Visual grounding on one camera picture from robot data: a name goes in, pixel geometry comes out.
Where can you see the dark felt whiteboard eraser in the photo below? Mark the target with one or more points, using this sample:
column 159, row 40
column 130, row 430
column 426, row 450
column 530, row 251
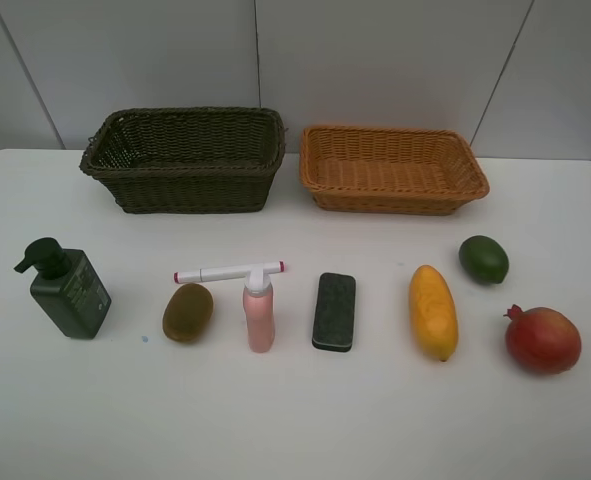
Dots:
column 334, row 318

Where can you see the yellow mango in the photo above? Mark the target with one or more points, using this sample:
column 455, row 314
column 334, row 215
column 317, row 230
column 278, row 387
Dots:
column 433, row 316

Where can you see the green lime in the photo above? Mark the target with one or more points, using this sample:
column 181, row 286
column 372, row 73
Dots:
column 484, row 260

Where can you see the dark green pump bottle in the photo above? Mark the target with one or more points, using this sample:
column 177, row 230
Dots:
column 66, row 287

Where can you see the red pomegranate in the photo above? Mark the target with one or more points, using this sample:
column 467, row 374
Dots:
column 542, row 340

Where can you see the pink spray bottle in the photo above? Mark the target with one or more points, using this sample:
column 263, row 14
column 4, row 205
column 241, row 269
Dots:
column 258, row 307

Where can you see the white pink-tipped marker pen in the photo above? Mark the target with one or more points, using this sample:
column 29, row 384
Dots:
column 225, row 273

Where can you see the orange wicker basket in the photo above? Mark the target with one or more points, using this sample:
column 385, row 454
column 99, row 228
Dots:
column 389, row 170

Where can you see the brown kiwi fruit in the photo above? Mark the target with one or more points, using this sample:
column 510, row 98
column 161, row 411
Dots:
column 188, row 313

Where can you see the dark brown wicker basket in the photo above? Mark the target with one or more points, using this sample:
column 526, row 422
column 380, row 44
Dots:
column 197, row 160

